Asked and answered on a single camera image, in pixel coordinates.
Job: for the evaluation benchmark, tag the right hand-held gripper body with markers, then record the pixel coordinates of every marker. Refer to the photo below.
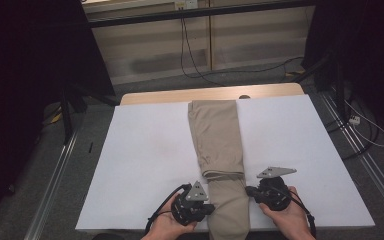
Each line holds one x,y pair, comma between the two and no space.
275,195

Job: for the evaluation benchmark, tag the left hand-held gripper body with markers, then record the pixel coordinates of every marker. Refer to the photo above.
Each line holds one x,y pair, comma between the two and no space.
188,210

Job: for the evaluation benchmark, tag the beige pants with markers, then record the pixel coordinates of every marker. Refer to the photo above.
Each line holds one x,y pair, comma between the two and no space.
216,133

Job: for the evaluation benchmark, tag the person's left hand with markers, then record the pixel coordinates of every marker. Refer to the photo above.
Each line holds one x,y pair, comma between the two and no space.
166,226

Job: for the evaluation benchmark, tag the person's right hand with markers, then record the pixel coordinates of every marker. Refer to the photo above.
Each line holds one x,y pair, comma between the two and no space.
291,223

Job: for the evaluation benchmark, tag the white table mat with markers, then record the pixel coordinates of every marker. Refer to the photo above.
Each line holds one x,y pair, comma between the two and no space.
133,126

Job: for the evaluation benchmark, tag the white power strip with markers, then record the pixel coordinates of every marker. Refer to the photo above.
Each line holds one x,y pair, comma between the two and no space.
354,120

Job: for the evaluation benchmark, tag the small black stick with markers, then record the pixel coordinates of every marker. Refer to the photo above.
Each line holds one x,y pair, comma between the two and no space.
90,147

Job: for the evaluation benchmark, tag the yellow floor tape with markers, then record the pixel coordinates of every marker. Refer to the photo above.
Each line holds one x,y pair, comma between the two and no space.
56,118
296,72

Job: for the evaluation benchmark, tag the black stand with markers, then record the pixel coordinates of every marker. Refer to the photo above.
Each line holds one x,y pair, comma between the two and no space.
67,123
339,86

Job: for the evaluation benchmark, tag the black curtain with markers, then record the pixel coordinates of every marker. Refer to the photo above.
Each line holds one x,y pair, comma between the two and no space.
373,50
20,66

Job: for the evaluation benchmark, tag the black horizontal bar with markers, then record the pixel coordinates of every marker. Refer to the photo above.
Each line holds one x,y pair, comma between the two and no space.
196,13

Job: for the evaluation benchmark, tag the metal floor rail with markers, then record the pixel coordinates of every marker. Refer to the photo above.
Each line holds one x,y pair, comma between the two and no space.
51,186
373,173

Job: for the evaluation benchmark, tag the white wall socket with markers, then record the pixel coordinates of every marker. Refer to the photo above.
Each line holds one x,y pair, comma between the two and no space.
186,4

